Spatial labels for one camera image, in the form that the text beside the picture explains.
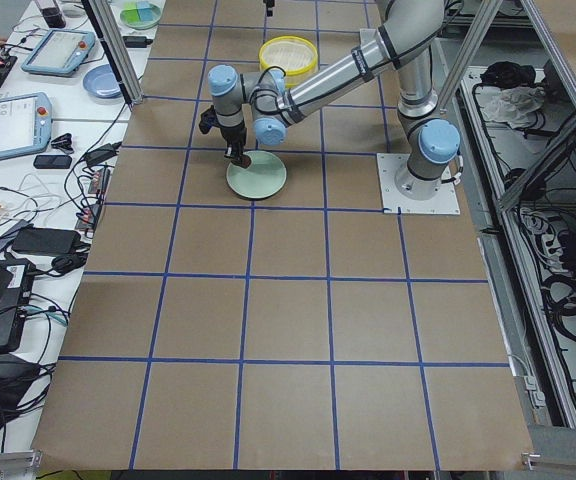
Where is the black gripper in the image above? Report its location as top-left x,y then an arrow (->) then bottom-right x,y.
219,124 -> 247,158

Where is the brown bun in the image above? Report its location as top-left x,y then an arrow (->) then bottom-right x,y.
232,154 -> 252,169

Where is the yellow rimmed steamer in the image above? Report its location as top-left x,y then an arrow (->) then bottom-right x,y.
258,36 -> 318,69
260,60 -> 318,88

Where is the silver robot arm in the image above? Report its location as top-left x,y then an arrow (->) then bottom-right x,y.
199,0 -> 460,200

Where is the pale green plate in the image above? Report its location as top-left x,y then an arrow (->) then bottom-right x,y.
226,150 -> 287,200

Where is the black small adapter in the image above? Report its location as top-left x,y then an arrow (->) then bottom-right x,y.
122,35 -> 153,48

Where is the blue plate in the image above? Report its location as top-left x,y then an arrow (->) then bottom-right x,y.
82,64 -> 122,99

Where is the green plate with blocks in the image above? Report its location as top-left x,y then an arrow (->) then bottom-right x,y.
120,1 -> 162,30

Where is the blue teach pendant far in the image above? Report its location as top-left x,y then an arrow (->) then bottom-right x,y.
21,29 -> 96,77

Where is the blue teach pendant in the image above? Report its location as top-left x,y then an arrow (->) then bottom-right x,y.
0,92 -> 52,161
21,29 -> 96,77

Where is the black phone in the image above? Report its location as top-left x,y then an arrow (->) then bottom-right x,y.
33,154 -> 72,170

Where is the dark drink container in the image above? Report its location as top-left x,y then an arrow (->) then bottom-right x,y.
35,0 -> 66,29

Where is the blue teach pendant near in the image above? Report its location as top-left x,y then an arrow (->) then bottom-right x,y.
0,92 -> 52,161

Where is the black power adapter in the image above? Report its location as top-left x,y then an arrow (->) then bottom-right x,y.
11,228 -> 81,256

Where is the crumpled white cloth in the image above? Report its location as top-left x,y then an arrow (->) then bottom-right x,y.
482,86 -> 546,129

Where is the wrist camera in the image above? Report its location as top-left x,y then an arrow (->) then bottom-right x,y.
198,106 -> 219,135

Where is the aluminium frame post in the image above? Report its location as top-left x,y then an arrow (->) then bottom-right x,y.
82,0 -> 143,108

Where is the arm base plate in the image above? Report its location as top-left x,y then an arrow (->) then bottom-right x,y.
376,153 -> 460,216

